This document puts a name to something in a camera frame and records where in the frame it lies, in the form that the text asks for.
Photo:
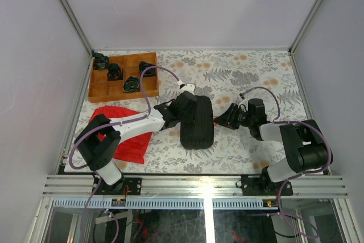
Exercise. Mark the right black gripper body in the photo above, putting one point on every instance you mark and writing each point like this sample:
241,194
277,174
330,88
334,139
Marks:
244,119

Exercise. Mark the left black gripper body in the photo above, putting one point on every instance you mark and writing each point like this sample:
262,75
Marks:
188,118

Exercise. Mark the black plastic tool case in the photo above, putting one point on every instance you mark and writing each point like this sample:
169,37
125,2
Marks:
198,134

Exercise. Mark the red cloth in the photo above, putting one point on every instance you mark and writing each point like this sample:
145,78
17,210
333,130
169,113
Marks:
134,149

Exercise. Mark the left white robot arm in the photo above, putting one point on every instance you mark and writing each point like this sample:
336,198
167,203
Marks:
98,142

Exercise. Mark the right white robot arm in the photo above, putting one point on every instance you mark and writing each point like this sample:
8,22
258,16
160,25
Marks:
306,149

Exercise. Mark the rolled black tape right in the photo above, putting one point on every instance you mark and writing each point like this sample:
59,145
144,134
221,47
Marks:
147,69

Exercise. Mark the rolled black yellow tape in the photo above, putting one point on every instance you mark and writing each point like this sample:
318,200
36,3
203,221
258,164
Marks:
131,85

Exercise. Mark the wooden compartment tray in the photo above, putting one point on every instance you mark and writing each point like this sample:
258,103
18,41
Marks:
102,90

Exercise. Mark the rolled black tape left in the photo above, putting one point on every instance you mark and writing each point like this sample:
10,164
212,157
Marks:
115,72

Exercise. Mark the rolled tape in corner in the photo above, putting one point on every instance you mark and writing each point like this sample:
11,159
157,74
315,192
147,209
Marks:
100,61

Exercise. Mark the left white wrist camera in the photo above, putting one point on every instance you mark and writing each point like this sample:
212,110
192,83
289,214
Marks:
187,87

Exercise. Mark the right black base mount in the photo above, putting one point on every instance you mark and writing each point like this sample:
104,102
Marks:
258,185

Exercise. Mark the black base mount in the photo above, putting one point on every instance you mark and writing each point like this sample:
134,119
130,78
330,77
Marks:
258,185
126,186

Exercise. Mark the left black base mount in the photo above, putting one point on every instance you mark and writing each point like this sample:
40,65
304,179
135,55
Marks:
126,186

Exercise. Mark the white slotted cable duct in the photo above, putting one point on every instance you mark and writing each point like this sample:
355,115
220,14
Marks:
163,203

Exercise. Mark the aluminium front rail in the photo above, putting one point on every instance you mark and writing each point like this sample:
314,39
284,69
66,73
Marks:
305,187

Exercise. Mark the right aluminium corner post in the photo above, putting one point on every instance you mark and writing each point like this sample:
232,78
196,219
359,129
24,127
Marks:
307,22

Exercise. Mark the aluminium corner post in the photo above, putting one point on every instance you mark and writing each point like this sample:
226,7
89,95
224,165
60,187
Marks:
76,25
307,22

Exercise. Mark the left aluminium corner post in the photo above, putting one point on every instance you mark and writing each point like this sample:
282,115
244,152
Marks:
76,25

